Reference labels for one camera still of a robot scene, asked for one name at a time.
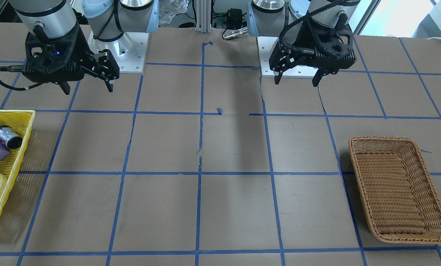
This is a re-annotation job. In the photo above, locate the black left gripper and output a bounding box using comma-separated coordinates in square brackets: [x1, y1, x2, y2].
[269, 16, 356, 87]

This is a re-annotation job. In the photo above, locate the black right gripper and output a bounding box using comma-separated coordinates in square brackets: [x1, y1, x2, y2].
[24, 26, 120, 95]

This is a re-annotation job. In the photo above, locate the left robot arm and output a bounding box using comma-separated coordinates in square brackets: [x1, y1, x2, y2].
[246, 0, 360, 87]

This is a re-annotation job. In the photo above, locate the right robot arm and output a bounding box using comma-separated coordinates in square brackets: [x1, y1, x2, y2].
[0, 0, 159, 95]

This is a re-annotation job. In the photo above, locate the yellow plastic basket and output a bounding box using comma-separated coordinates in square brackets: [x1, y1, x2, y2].
[0, 109, 36, 216]

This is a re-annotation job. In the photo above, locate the small dark can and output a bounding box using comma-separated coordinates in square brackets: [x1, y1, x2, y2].
[0, 126, 23, 149]

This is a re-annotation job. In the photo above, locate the brown wicker basket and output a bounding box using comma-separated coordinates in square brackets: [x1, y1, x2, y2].
[349, 135, 441, 244]

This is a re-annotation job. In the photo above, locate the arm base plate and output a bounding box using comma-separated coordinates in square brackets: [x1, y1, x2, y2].
[88, 32, 150, 74]
[257, 37, 318, 79]

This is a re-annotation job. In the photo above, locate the aluminium frame post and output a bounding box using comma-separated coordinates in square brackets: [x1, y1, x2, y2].
[192, 0, 213, 35]

